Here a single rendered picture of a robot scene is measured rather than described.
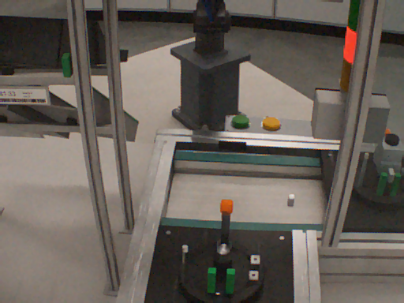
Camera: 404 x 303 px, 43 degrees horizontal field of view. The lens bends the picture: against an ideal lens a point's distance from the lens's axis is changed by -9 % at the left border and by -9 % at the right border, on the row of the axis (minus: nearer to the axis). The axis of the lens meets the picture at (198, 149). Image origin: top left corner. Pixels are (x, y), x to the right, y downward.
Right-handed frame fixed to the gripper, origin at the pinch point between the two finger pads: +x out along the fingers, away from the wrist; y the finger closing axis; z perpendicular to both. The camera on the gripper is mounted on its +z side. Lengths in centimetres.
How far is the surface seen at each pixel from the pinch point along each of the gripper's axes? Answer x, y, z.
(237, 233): 28.5, 7.2, 34.2
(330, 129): 6.3, 20.6, 33.1
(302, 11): 105, 50, -275
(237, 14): 114, 1, -280
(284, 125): 29.5, 16.6, -2.0
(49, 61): -6.0, -21.1, 37.4
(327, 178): 28.5, 24.8, 17.7
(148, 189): 29.5, -10.5, 22.7
